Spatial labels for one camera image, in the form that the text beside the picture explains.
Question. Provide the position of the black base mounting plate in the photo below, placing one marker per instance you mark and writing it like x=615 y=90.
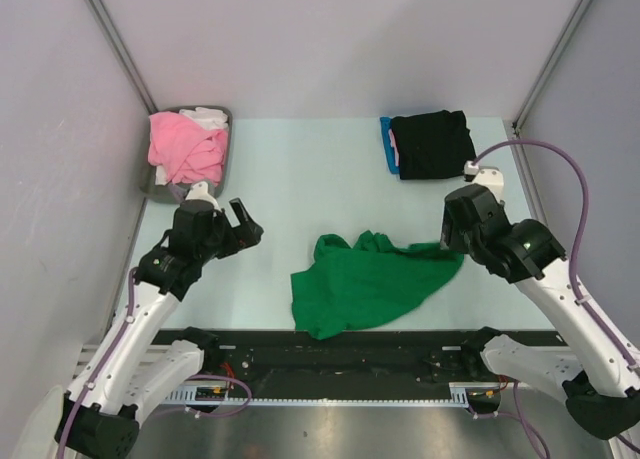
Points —
x=255 y=353

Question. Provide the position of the folded black t-shirt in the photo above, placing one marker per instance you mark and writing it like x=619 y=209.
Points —
x=433 y=146

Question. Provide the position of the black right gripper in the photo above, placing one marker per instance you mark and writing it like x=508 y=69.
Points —
x=448 y=232

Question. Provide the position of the grey plastic basket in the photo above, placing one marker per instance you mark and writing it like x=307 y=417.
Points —
x=186 y=145

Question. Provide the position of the folded pink t-shirt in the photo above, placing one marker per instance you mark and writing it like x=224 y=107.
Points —
x=395 y=149

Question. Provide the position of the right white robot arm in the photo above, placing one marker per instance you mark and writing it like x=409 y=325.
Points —
x=599 y=385

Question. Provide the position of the folded blue t-shirt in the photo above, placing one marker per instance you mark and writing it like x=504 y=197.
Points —
x=385 y=125

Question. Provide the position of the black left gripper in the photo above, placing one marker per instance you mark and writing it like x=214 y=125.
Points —
x=246 y=235

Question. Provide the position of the green t-shirt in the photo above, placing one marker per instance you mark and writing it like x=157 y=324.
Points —
x=368 y=284

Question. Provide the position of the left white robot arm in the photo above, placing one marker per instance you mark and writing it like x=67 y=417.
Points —
x=106 y=405

